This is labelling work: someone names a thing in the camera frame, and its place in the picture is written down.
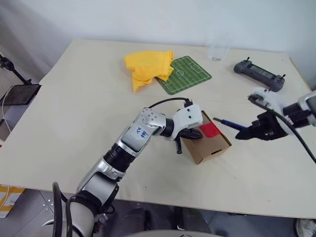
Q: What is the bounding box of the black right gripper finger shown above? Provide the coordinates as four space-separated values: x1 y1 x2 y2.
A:
241 124 257 134
235 131 256 141

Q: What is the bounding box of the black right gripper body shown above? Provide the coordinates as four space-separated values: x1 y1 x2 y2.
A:
251 110 289 142

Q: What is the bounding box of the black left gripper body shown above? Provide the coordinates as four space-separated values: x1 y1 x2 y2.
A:
178 125 196 136

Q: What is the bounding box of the brown cardboard box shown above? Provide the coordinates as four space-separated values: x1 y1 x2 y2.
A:
181 110 233 166

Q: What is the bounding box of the red block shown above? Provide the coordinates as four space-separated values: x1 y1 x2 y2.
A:
199 122 221 138

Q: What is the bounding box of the green soccer field mat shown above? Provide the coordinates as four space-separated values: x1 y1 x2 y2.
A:
156 55 213 96

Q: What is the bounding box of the grey handheld game controller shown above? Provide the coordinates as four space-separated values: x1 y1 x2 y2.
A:
233 57 287 93

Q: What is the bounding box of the yellow cloth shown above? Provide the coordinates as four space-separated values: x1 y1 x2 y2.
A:
123 50 175 93

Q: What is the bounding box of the clear drinking glass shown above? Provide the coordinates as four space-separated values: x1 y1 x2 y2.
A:
206 31 236 63

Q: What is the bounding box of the white sneaker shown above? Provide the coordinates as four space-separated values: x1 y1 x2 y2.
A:
294 218 316 237

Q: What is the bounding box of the dark flat panel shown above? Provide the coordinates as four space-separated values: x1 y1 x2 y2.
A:
0 83 41 107

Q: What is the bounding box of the black tripod stand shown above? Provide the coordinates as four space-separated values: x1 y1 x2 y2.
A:
0 52 33 86

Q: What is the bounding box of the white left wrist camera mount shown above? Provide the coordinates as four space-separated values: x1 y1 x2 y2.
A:
172 104 204 140

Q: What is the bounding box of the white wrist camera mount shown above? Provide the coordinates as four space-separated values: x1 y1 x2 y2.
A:
247 87 287 118
172 104 204 140

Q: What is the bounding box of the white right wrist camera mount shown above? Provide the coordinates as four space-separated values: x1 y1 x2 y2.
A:
247 87 287 118

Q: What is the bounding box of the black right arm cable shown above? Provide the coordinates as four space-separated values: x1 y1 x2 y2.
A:
247 94 316 164

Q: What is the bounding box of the thin white cable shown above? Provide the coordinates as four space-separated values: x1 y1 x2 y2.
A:
0 85 16 135

